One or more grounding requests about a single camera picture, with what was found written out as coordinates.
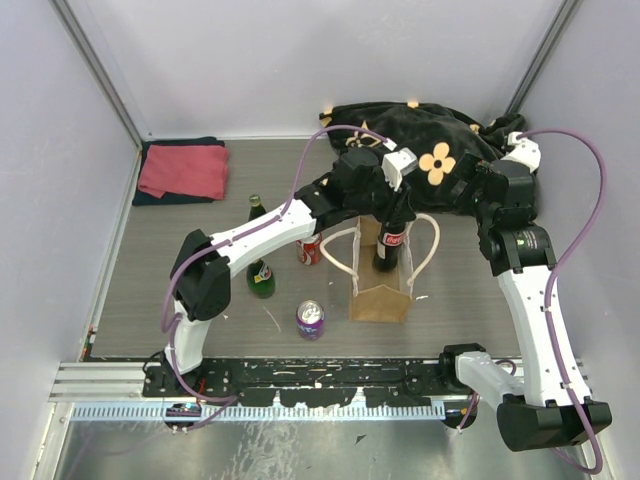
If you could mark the white slotted cable duct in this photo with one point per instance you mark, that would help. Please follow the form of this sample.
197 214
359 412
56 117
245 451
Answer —
185 412

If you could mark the red cola can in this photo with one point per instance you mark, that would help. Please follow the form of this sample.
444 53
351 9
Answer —
308 249

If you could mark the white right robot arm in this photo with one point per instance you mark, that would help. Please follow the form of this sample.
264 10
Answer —
551 406

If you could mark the glass cola bottle red cap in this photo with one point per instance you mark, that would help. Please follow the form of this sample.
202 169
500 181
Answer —
390 240

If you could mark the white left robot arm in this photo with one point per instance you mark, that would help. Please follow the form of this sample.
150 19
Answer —
207 265

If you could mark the dark teal folded cloth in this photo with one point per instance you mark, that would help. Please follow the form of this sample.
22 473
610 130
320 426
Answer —
143 199

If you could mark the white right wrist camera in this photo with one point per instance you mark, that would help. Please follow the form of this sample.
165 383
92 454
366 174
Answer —
523 151

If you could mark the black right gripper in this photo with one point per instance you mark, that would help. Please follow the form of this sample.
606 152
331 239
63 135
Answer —
473 169

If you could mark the burlap canvas cat-print bag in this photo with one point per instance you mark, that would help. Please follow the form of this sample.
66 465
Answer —
380 297

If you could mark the purple soda can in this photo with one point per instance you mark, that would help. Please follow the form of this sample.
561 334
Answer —
310 319

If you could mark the green bottle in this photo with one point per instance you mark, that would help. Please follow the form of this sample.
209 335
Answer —
257 209
260 279

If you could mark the black floral fleece blanket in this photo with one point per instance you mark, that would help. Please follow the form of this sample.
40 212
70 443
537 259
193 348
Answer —
445 141

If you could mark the black mounting base rail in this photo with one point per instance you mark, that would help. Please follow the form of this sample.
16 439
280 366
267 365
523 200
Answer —
311 382

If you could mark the aluminium frame rail front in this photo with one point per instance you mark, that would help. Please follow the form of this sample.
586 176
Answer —
106 381

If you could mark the green bottle far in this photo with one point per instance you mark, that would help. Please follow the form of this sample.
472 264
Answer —
257 209

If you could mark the pink folded cloth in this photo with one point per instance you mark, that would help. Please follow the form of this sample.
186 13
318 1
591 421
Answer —
191 170

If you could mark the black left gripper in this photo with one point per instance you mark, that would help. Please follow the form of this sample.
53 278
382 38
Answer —
399 204

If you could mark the green bottle near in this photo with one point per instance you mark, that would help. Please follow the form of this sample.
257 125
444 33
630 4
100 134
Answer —
260 279

